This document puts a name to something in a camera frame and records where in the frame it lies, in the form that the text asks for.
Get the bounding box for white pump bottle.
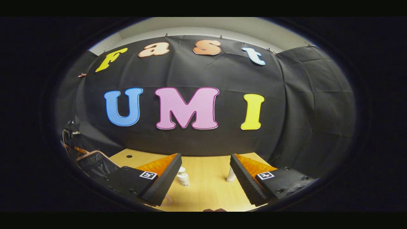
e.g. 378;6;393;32
177;166;190;187

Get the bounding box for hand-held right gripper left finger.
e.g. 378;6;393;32
105;153;183;206

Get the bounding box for black backdrop cloth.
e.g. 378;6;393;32
56;34;356;178

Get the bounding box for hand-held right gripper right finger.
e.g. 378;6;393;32
230;154;318;206

